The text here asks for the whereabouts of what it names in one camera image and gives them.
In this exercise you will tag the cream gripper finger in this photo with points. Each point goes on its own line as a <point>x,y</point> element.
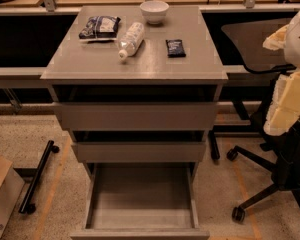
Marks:
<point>284,109</point>
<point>277,40</point>

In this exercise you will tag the dark blue rxbar wrapper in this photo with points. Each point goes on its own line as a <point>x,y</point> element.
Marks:
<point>175,48</point>

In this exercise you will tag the grey drawer cabinet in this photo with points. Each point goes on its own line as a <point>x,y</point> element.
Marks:
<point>93,73</point>

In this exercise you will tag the open bottom grey drawer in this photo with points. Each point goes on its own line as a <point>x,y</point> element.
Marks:
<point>140,201</point>

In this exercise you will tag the middle grey drawer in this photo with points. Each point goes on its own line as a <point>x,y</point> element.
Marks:
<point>139,152</point>

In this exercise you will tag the top grey drawer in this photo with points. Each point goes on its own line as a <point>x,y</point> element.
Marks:
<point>136,117</point>

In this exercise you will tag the black office chair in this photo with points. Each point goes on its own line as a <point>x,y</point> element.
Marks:
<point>285,171</point>

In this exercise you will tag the white ceramic bowl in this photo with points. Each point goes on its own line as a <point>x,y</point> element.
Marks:
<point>154,11</point>

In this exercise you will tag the clear plastic water bottle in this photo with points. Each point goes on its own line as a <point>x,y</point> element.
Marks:
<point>130,42</point>

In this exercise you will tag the blue white snack bag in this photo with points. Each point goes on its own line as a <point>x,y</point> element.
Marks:
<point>100,28</point>

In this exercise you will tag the black wheeled bar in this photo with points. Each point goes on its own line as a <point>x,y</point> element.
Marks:
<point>27,207</point>

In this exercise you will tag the cardboard box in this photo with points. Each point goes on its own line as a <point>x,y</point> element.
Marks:
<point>11,185</point>

